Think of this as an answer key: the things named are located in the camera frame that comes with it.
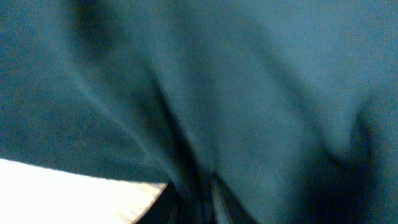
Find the black t-shirt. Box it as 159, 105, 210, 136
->
1, 0, 397, 223

